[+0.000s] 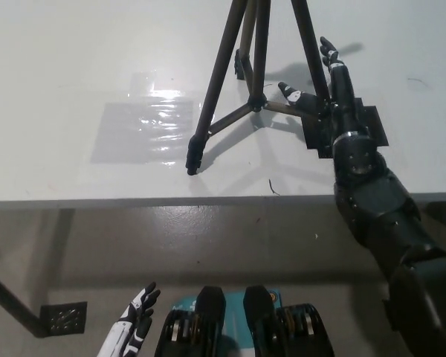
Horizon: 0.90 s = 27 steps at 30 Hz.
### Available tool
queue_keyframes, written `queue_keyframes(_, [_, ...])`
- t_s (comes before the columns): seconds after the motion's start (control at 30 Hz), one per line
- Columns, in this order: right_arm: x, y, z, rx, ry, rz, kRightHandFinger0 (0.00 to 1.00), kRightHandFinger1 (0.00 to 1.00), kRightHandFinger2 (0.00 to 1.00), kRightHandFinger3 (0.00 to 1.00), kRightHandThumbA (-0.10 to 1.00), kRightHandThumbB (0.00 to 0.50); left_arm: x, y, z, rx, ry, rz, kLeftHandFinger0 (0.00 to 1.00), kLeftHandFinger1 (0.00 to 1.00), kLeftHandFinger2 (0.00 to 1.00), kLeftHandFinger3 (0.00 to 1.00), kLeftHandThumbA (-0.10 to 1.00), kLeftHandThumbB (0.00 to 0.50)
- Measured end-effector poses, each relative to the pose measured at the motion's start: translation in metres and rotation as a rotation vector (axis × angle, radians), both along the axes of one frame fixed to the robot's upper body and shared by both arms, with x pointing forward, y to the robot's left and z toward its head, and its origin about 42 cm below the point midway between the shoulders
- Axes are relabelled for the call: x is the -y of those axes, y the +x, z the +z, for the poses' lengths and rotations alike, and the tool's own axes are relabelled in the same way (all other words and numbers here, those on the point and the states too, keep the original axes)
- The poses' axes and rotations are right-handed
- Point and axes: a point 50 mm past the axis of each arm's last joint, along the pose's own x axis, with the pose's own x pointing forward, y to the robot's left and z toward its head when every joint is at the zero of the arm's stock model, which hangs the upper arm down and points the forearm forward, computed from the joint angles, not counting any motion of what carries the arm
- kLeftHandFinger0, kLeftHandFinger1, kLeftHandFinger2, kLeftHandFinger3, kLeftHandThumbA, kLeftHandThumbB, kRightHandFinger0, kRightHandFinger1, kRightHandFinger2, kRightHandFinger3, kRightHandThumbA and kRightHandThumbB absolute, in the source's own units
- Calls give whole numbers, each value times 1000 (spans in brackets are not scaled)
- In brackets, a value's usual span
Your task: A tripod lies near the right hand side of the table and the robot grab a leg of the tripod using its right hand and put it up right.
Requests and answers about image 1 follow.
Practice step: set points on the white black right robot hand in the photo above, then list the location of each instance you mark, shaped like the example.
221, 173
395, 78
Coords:
342, 96

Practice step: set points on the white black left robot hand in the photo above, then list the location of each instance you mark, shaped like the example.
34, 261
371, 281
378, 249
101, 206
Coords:
132, 323

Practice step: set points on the bronze and black camera tripod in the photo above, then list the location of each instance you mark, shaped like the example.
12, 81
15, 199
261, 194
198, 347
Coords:
258, 74

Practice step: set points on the black teal robot torso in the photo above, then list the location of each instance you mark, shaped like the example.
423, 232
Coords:
212, 323

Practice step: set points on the black diagonal table leg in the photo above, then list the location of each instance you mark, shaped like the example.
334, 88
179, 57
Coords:
13, 303

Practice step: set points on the black tape patch on table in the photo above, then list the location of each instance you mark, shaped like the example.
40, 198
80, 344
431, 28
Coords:
375, 122

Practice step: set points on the black table foot plate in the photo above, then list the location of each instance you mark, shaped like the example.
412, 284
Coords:
64, 316

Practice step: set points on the clear glossy tape patch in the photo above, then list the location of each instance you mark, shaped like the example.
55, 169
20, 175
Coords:
134, 137

